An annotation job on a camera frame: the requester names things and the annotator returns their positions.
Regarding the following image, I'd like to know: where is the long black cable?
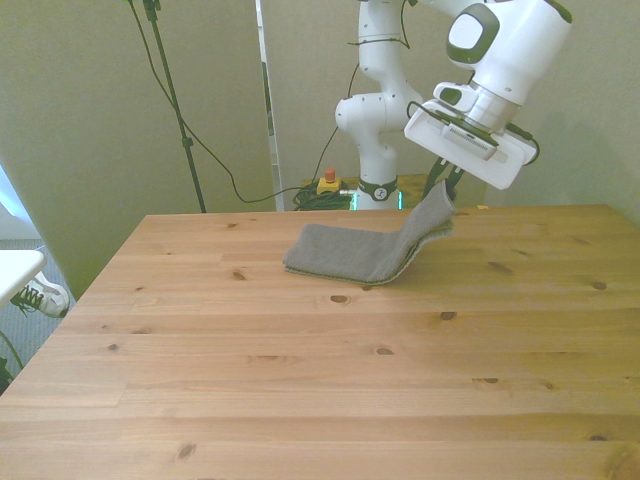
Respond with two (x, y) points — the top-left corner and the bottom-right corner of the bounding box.
(128, 0), (361, 204)

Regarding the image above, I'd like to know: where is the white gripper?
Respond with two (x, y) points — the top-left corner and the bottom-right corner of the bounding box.
(403, 101), (536, 202)

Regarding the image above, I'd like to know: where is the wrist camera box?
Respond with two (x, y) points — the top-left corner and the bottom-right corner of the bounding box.
(439, 119), (499, 161)

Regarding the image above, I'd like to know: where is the yellow emergency stop button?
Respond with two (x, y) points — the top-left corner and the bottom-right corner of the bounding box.
(316, 168), (347, 197)

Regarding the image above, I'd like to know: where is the grey terry towel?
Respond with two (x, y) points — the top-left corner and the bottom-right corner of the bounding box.
(282, 179), (457, 287)

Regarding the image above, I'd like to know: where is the white vertical panel edge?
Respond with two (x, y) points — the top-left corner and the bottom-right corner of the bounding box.
(254, 0), (286, 212)

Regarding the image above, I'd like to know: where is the black tripod stand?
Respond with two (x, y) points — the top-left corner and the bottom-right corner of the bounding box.
(126, 0), (209, 214)

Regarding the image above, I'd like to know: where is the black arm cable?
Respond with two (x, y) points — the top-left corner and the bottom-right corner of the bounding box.
(346, 0), (420, 52)

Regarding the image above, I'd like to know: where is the coiled dark cable bundle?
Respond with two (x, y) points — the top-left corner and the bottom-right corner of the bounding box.
(291, 183), (353, 212)

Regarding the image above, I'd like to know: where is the white side table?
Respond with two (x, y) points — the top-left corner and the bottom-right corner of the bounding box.
(0, 249), (46, 307)

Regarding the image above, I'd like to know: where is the white sneaker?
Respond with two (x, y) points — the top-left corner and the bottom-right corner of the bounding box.
(9, 272), (71, 319)

